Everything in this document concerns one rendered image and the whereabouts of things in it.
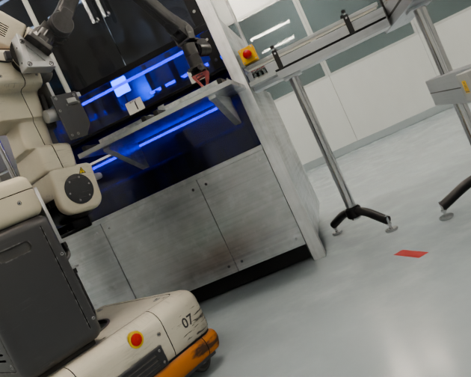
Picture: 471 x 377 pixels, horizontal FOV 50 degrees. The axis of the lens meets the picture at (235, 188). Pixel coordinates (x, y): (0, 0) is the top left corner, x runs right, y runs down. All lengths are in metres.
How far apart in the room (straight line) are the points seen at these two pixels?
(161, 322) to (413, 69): 5.87
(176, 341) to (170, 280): 0.96
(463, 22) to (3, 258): 6.47
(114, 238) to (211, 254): 0.50
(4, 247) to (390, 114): 6.01
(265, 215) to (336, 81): 4.71
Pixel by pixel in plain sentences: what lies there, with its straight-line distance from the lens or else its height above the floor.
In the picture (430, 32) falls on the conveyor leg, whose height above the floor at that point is 0.72.
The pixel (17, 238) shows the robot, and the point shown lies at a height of 0.65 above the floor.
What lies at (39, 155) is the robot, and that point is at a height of 0.88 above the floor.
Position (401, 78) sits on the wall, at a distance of 7.03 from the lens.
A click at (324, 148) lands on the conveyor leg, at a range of 2.49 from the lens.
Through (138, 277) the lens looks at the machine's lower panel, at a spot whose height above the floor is 0.25.
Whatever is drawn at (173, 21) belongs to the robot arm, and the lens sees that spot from 2.14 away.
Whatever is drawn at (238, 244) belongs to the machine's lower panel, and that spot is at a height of 0.21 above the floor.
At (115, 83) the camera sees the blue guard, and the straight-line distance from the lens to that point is 2.54.
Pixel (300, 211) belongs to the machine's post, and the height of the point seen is 0.24.
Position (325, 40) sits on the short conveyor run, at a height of 0.91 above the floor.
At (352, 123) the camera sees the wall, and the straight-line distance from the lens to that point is 6.95.
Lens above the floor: 0.61
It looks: 3 degrees down
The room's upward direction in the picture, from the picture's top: 25 degrees counter-clockwise
